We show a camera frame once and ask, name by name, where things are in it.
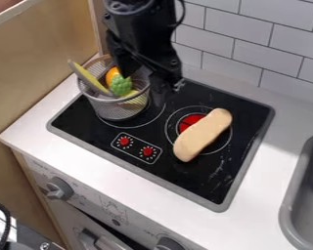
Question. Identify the yellow toy corn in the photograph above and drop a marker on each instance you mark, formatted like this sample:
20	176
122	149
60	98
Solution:
135	98

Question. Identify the wooden board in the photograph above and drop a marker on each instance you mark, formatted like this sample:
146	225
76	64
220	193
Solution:
37	71

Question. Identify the green toy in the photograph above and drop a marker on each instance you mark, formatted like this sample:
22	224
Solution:
120	85

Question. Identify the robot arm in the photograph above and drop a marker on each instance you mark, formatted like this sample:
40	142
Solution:
137	11

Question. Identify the toy sink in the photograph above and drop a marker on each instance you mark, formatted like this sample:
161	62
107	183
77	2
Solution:
307	201

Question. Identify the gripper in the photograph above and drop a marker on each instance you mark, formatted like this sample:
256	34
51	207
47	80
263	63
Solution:
148	42

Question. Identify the toy stove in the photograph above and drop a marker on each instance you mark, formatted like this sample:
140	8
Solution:
133	153

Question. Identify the silver mesh basket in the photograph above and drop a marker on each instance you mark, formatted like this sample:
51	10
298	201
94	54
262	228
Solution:
115	109

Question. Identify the beige toy bread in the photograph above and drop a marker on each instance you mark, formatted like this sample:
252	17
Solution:
201	135

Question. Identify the orange toy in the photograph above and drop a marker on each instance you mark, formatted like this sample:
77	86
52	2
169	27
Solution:
111	74

